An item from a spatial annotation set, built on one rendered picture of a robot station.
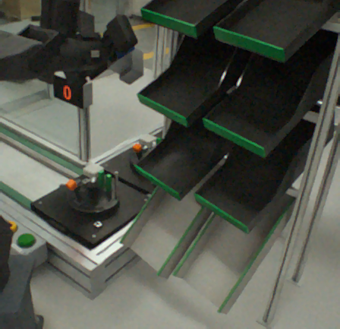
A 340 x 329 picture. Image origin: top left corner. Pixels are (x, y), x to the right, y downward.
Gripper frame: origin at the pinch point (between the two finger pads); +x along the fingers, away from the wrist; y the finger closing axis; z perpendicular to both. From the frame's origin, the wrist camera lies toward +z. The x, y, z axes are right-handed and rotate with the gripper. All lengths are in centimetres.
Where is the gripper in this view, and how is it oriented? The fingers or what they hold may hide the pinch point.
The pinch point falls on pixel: (114, 53)
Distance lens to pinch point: 91.3
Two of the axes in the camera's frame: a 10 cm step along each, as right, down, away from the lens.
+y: -7.1, 3.6, 6.0
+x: 5.7, -2.0, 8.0
